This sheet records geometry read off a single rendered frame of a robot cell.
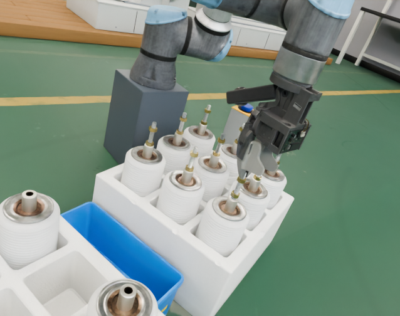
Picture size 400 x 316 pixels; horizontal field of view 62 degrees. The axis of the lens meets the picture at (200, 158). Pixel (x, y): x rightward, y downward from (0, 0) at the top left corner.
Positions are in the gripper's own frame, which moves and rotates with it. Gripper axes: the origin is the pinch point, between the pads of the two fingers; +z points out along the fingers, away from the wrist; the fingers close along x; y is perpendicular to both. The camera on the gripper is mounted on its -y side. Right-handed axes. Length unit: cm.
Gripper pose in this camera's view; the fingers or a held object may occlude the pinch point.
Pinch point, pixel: (242, 170)
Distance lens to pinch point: 66.4
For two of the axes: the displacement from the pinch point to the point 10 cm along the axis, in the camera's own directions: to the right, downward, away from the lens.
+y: 6.3, 5.4, -5.6
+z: -2.7, 8.3, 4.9
